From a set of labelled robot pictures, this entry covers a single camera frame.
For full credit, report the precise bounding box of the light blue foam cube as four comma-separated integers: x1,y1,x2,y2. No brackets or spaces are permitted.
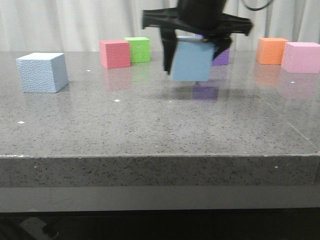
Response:
170,36,215,82
16,52,69,93

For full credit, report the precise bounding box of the red foam cube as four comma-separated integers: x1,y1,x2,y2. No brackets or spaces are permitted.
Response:
99,39,131,69

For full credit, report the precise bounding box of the far orange foam cube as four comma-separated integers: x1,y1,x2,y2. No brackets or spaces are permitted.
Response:
256,37,289,65

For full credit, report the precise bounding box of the lower purple foam cube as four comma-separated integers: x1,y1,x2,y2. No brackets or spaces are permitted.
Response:
211,48,230,66

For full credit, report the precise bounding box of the green foam cube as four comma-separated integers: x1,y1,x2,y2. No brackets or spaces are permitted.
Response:
124,37,151,63

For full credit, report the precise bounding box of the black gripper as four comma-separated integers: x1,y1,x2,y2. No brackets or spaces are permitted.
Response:
141,0,253,75

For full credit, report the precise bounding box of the pink foam cube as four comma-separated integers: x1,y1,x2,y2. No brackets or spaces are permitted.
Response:
281,42,320,74

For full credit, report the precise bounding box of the black cable loop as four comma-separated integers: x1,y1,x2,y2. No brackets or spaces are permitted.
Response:
241,0,275,12

